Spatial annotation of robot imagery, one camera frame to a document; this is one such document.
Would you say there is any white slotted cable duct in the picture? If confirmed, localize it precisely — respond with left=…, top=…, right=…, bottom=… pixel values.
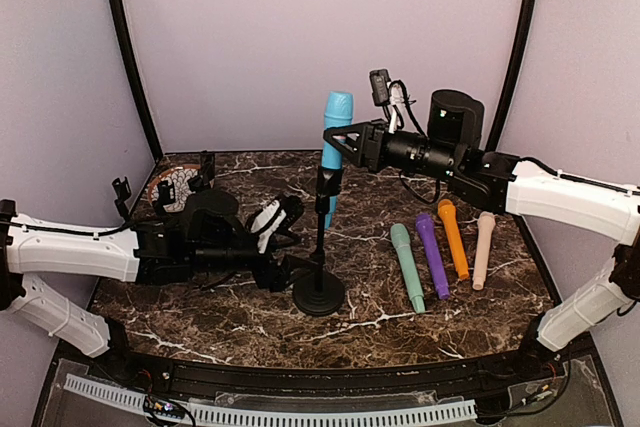
left=63, top=374, right=477, bottom=426

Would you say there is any black stand of purple microphone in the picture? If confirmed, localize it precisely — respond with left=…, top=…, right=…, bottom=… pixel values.
left=188, top=151, right=215, bottom=193

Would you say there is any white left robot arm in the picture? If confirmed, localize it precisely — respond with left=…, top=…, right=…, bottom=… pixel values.
left=1, top=189, right=304, bottom=383

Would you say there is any blue microphone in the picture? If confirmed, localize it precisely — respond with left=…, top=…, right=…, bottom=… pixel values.
left=317, top=91, right=354, bottom=230

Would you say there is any black stand of beige microphone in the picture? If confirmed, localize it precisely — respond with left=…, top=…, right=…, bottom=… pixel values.
left=152, top=180, right=175, bottom=217

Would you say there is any left black frame post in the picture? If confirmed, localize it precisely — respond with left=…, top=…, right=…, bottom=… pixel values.
left=108, top=0, right=164, bottom=162

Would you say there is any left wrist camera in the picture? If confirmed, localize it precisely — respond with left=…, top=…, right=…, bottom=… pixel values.
left=245, top=195, right=304, bottom=254

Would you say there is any orange microphone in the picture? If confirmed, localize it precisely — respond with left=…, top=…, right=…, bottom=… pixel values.
left=437, top=199, right=470, bottom=281

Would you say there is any right black frame post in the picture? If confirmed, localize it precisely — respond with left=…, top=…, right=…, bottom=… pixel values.
left=486, top=0, right=536, bottom=151

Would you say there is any mint green microphone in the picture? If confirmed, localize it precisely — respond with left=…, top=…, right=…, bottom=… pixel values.
left=390, top=223, right=426, bottom=314

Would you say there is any black front rail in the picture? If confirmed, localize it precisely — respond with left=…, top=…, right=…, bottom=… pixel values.
left=91, top=352, right=526, bottom=398

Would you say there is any black stand of orange microphone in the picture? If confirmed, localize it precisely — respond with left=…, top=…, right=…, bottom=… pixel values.
left=112, top=177, right=134, bottom=227

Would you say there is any flower pattern ceramic plate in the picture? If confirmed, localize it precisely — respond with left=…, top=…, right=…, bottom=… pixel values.
left=147, top=164, right=200, bottom=213

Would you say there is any beige microphone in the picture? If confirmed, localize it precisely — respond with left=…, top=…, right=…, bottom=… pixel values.
left=472, top=212, right=496, bottom=291

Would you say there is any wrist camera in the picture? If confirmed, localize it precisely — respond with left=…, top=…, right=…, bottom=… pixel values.
left=245, top=195, right=304, bottom=254
left=369, top=69, right=423, bottom=133

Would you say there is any purple microphone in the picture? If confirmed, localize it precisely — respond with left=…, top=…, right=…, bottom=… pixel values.
left=415, top=213, right=450, bottom=300

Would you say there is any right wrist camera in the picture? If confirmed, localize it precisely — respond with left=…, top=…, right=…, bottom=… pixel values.
left=369, top=69, right=423, bottom=133

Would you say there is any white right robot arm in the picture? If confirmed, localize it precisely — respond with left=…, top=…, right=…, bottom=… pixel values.
left=323, top=89, right=639, bottom=381

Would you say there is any black frame post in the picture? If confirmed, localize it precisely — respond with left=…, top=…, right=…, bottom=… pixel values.
left=108, top=0, right=164, bottom=162
left=486, top=0, right=536, bottom=151

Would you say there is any black stand of blue microphone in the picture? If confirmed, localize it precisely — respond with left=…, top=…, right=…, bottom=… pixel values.
left=293, top=165, right=345, bottom=317

